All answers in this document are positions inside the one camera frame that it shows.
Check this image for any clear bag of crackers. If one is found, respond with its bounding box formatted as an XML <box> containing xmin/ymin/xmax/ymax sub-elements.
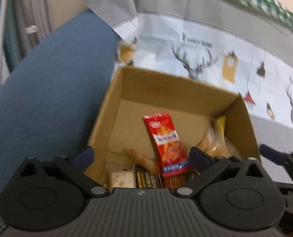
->
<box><xmin>197</xmin><ymin>116</ymin><xmax>243</xmax><ymax>160</ymax></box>

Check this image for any red spicy snack packet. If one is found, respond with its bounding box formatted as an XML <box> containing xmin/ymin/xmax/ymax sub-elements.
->
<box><xmin>143</xmin><ymin>113</ymin><xmax>191</xmax><ymax>178</ymax></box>

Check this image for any white nougat bar pack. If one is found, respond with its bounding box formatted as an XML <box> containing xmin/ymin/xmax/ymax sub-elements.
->
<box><xmin>110</xmin><ymin>169</ymin><xmax>136</xmax><ymax>190</ymax></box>

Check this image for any gold snack bar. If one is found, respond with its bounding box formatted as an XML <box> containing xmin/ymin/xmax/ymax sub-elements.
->
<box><xmin>122</xmin><ymin>149</ymin><xmax>159</xmax><ymax>173</ymax></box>

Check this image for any black chocolate bar pack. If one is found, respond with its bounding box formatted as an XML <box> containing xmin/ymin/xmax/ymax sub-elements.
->
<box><xmin>134</xmin><ymin>165</ymin><xmax>162</xmax><ymax>189</ymax></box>

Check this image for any small red snack packet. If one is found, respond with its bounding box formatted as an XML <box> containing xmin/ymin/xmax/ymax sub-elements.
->
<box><xmin>161</xmin><ymin>173</ymin><xmax>188</xmax><ymax>190</ymax></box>

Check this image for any brown cardboard box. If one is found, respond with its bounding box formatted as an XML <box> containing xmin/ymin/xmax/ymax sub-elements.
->
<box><xmin>85</xmin><ymin>67</ymin><xmax>259</xmax><ymax>187</ymax></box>

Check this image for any blue sofa armrest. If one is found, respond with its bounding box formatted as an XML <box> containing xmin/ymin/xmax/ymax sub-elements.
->
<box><xmin>0</xmin><ymin>9</ymin><xmax>121</xmax><ymax>237</ymax></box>

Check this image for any grey printed sofa cover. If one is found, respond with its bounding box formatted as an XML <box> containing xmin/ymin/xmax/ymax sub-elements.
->
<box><xmin>83</xmin><ymin>0</ymin><xmax>293</xmax><ymax>186</ymax></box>

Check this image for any grey curtain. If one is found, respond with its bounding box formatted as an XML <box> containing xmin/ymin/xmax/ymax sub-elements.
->
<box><xmin>0</xmin><ymin>0</ymin><xmax>54</xmax><ymax>72</ymax></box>

